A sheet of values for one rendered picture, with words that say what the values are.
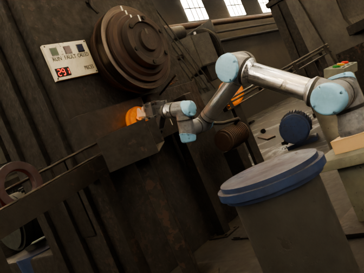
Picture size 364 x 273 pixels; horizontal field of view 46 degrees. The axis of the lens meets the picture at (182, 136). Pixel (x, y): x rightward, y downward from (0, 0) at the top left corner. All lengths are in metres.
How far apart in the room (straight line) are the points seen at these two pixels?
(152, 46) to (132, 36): 0.13
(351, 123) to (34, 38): 1.44
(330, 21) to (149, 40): 2.70
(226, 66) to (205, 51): 8.61
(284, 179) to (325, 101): 0.56
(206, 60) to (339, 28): 6.02
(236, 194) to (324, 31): 3.66
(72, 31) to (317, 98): 1.29
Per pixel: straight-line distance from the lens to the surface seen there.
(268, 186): 1.10
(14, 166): 1.73
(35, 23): 2.20
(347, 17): 4.57
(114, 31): 2.22
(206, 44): 10.50
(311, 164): 1.15
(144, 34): 2.25
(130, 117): 2.13
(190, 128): 1.97
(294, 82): 1.66
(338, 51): 4.64
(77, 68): 2.19
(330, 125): 2.50
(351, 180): 1.77
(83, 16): 2.40
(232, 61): 1.73
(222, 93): 1.96
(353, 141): 1.72
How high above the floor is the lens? 0.64
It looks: 1 degrees down
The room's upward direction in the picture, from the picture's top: 23 degrees counter-clockwise
